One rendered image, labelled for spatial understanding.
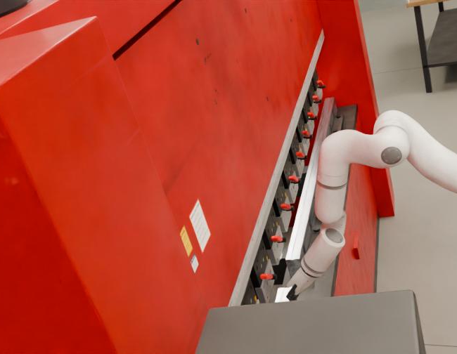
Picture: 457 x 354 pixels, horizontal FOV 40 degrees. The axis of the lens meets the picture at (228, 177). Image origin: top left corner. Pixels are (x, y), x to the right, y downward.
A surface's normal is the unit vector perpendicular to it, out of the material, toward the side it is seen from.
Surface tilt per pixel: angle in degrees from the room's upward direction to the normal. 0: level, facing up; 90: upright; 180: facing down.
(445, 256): 0
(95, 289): 90
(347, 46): 90
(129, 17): 90
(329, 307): 0
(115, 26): 90
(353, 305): 0
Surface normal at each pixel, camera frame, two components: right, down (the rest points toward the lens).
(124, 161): 0.93, -0.13
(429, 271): -0.28, -0.86
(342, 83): -0.22, 0.50
